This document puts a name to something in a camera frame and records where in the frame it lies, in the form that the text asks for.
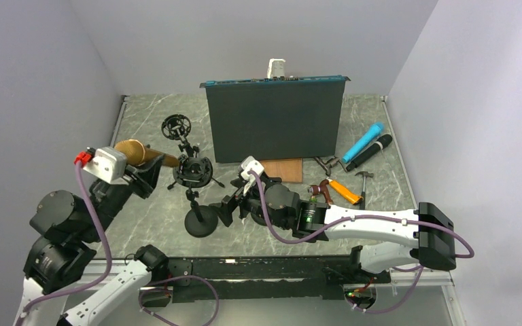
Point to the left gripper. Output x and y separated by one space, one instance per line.
146 180

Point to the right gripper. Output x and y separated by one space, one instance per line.
229 204

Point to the gold handheld microphone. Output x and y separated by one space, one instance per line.
138 154

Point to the black tripod shock mount stand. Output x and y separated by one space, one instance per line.
193 171

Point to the blue handheld microphone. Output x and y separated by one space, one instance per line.
373 132

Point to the black condenser microphone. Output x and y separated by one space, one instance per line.
381 143

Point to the black round base mic stand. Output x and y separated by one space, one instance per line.
258 218

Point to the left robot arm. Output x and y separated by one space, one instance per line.
67 224

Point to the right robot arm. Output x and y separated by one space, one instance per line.
414 236

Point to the brown wooden board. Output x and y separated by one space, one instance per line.
288 170

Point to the dark grey upright panel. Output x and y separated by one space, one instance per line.
275 118

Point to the maroon spray nozzle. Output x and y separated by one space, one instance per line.
321 189

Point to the metal locking pliers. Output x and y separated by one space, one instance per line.
329 164

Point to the orange utility knife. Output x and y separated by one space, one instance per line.
344 192

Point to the small black hammer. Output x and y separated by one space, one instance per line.
365 176

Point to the white device behind panel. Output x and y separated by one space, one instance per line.
276 68

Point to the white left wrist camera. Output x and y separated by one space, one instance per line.
108 165

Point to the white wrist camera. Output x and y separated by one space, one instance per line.
249 165
108 165

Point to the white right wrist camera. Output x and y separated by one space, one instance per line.
249 165

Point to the black front rail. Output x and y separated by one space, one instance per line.
244 278

